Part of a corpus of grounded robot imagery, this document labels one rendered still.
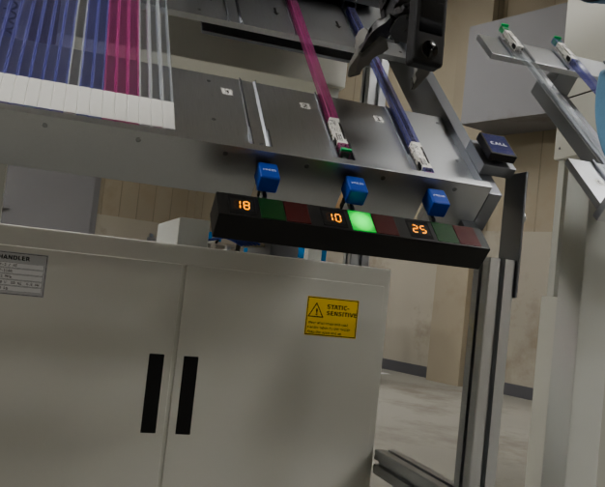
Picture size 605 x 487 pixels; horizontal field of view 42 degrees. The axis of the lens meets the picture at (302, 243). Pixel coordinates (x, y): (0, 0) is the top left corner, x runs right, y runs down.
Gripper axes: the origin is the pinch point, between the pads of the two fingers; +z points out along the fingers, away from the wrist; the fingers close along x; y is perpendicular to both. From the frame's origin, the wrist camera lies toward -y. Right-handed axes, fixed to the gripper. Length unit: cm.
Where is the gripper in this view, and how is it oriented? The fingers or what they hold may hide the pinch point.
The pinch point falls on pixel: (383, 82)
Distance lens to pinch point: 121.2
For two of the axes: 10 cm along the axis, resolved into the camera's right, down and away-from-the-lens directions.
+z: -3.2, 5.6, 7.7
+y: -0.8, -8.2, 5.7
